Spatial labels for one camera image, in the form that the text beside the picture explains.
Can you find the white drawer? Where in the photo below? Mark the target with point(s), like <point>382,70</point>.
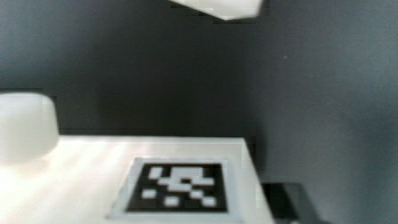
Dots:
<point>119,180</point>
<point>224,9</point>

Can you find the white rear drawer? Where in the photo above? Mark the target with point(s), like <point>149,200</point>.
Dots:
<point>224,9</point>

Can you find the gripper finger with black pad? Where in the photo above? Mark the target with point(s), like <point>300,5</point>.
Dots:
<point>290,204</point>

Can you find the white front drawer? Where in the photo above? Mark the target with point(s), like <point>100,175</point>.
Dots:
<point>119,180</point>

